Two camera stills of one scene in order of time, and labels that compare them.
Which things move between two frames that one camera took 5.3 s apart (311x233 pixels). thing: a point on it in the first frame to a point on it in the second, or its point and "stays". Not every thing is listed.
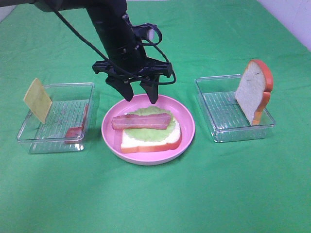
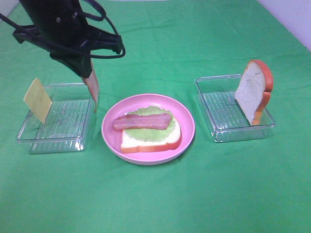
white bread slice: [129, 145] stays
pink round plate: [112, 138] stays
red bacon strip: [74, 135] to [92, 83]
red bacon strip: [153, 121] stays
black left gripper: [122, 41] to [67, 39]
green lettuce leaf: [151, 135] stays
